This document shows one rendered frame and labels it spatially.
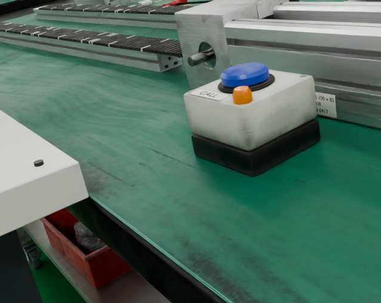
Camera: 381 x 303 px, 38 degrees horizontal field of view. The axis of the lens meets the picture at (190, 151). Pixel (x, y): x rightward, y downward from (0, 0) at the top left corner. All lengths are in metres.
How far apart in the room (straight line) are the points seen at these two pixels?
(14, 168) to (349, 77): 0.29
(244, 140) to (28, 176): 0.17
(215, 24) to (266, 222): 0.29
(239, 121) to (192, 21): 0.24
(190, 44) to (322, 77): 0.20
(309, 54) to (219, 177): 0.15
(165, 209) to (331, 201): 0.12
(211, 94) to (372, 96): 0.14
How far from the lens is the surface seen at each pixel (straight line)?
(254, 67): 0.46
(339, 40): 0.50
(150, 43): 0.83
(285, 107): 0.45
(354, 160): 0.45
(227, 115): 0.43
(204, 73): 0.66
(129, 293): 1.31
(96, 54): 0.97
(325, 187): 0.41
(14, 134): 0.57
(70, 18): 1.51
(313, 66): 0.52
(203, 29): 0.63
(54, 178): 0.45
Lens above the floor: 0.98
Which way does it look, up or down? 23 degrees down
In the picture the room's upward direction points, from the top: 12 degrees counter-clockwise
